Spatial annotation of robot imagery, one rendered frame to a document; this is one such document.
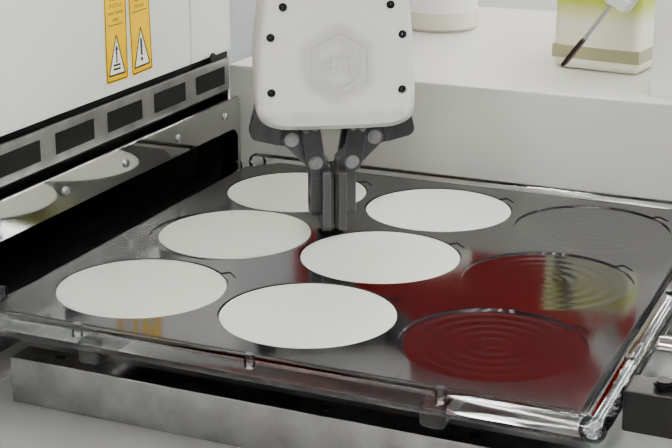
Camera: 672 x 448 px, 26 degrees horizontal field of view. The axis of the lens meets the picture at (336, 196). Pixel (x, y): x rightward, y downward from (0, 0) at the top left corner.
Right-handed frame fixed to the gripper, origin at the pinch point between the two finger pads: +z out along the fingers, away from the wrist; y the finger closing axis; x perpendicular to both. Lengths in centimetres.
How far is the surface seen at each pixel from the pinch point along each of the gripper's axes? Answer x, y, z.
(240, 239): -1.4, -6.2, 2.3
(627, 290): -13.6, 15.7, 2.4
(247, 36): 351, 22, 55
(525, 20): 39.8, 23.6, -4.1
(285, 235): -1.1, -3.2, 2.2
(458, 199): 5.6, 9.8, 2.4
